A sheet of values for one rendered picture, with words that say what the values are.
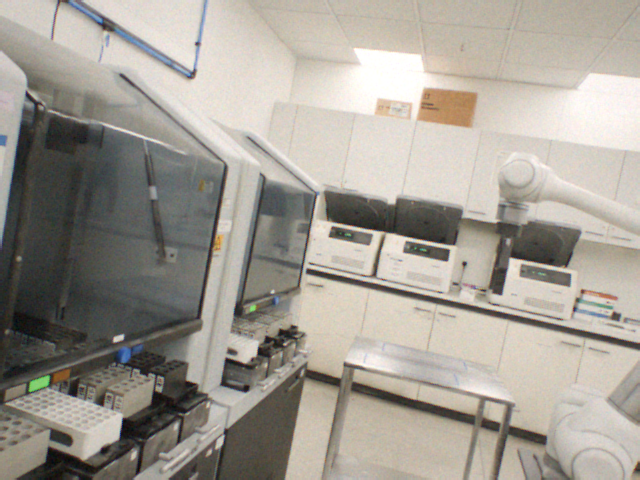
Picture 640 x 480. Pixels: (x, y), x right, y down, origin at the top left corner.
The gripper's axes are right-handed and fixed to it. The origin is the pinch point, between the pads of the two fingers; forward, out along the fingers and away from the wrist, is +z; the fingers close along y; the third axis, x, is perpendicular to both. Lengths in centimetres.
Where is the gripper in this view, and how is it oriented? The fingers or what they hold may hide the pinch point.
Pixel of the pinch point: (495, 288)
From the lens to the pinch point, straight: 161.1
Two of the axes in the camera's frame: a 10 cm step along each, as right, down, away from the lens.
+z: -1.9, 9.8, 0.5
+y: 2.6, 0.0, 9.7
